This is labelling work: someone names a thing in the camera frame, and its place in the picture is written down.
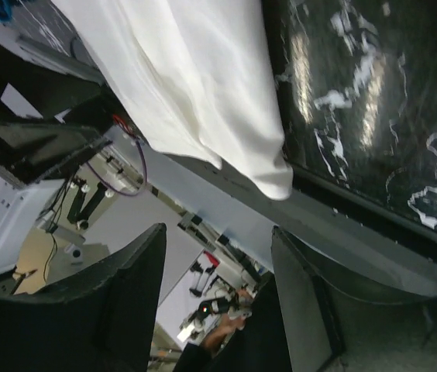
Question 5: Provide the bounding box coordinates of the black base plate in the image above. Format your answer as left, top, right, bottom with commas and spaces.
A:
0, 45, 119, 187

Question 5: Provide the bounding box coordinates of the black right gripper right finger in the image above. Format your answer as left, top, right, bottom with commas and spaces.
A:
271, 227, 437, 371

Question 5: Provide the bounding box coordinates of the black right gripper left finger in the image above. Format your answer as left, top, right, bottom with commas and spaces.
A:
0, 223, 167, 371

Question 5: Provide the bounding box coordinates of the white flower print t-shirt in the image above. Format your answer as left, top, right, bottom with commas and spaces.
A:
56, 1, 293, 201

